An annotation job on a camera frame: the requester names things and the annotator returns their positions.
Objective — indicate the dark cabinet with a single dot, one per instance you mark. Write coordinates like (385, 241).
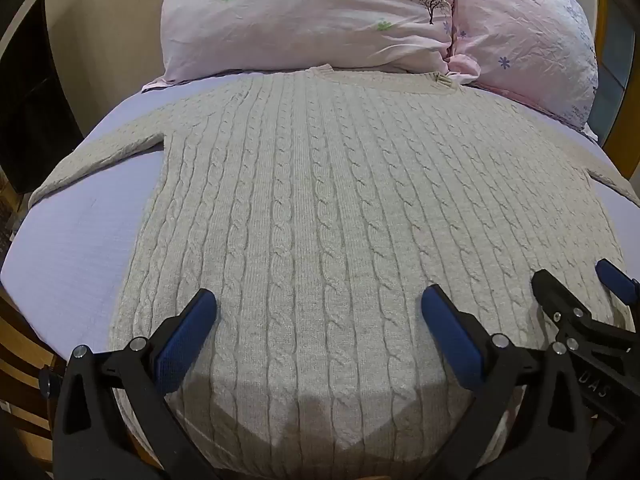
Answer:
(30, 100)

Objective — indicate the lavender bed sheet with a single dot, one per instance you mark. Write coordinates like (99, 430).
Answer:
(75, 245)

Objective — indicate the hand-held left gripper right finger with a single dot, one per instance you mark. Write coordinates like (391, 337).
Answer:
(452, 342)

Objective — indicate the wooden framed glass door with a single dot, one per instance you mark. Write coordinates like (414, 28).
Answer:
(612, 75)

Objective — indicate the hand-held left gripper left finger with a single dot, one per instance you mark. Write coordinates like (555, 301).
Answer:
(184, 342)

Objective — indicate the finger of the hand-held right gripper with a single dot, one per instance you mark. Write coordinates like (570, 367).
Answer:
(614, 279)
(550, 287)

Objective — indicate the wooden bed frame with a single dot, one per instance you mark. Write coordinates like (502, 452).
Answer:
(20, 375)

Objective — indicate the pink floral pillow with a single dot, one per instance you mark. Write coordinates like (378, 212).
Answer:
(525, 35)
(300, 15)

